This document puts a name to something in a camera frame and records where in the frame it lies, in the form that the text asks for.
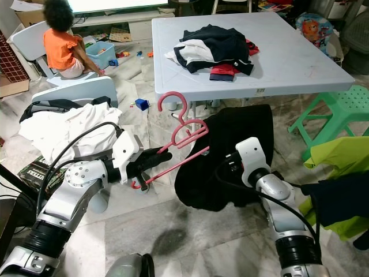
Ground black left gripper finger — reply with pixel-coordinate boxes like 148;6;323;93
144;147;174;168

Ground red pink plastic hanger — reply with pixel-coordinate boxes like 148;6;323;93
131;91;210;191

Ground white garment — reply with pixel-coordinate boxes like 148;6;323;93
18;104;123;166

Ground black green printed box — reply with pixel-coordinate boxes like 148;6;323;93
18;155;68;198

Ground red folded garment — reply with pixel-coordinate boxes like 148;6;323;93
209;63;240;82

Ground grey robot left foot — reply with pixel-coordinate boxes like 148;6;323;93
105;253;153;277

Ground light blue child chair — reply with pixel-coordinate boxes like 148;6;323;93
31;76;119;116
9;21;100;88

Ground lime green shirt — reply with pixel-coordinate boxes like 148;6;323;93
302;135;369;241

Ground navy blue garment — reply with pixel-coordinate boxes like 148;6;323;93
300;172;369;229

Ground white crumpled clothing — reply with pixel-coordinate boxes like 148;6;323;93
164;45;214;67

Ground blue plastic toy bin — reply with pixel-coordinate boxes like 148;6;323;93
85;40;117;70

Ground light blue plastic table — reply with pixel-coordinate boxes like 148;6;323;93
151;12;356;103

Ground black clothing pile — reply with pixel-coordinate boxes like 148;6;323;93
173;24;255;76

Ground green plastic stool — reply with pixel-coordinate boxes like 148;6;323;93
288;85;369;163

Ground white television stand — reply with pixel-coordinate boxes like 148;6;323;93
72;9;168;42

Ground child in orange top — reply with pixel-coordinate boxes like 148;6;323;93
43;0;106;79

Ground flat brown cardboard piece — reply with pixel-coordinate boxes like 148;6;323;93
0;74;31;98

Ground flat screen television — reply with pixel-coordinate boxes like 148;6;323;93
67;0;171;13

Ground red brick pattern panel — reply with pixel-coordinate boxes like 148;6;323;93
0;40;16;83

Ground blue lion print cushion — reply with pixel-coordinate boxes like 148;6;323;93
295;13;333;42

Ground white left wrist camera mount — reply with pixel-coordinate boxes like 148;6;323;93
112;132;143;185

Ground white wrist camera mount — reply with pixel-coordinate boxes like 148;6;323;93
235;137;272;186
112;132;143;185

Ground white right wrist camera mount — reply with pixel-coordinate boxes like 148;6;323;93
235;137;272;186

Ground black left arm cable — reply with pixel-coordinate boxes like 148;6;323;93
35;121;123;220

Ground black strap garment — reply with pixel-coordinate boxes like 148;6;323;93
24;97;113;122

